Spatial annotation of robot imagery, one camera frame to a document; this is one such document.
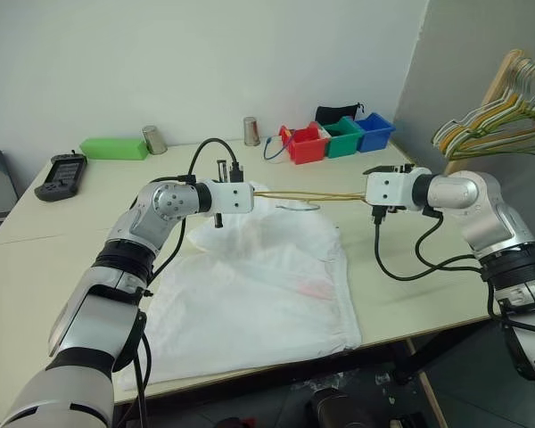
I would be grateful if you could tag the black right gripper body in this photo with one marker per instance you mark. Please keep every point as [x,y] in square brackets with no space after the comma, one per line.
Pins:
[390,169]

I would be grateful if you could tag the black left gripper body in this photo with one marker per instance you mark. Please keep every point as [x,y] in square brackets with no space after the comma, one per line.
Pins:
[221,171]

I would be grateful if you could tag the white cloth garment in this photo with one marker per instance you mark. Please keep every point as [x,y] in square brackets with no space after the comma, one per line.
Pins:
[249,290]

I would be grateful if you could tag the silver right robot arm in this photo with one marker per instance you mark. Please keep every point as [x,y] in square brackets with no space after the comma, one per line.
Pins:
[486,209]

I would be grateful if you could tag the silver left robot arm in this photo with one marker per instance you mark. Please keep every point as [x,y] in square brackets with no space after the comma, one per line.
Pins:
[129,241]

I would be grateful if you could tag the wooden hanger rack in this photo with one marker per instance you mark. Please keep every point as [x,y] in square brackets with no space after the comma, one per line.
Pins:
[499,76]

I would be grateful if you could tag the blue plastic bin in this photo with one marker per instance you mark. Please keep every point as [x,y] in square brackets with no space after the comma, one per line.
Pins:
[374,136]

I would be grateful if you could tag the slim metal cup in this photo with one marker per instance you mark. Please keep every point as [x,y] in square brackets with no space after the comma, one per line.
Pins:
[251,131]

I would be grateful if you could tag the green plastic bin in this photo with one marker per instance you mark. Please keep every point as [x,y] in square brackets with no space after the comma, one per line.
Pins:
[343,145]

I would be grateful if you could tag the wide metal cup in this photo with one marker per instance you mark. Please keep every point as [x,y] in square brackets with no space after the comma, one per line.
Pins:
[155,140]

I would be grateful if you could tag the black fabric pouch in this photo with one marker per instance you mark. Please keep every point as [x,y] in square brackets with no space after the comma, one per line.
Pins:
[334,113]

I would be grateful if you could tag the red plastic bin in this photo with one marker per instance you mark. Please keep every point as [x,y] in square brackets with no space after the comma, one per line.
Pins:
[307,153]

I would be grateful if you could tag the green rectangular box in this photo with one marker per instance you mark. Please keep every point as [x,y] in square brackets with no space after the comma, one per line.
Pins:
[111,148]

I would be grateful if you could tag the black handheld controller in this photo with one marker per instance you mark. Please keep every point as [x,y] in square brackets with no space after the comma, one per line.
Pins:
[62,176]

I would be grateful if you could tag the wooden table leg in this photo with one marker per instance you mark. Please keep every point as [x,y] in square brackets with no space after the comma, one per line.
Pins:
[428,388]

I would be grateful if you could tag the dark rounded shape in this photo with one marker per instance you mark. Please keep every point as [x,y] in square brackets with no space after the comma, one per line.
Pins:
[334,408]

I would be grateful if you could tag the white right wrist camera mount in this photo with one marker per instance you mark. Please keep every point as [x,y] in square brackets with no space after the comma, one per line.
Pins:
[390,189]

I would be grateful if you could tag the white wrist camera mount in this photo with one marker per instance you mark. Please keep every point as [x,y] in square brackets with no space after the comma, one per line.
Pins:
[232,198]
[390,189]

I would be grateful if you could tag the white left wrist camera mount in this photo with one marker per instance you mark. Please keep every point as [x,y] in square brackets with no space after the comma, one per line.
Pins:
[232,198]

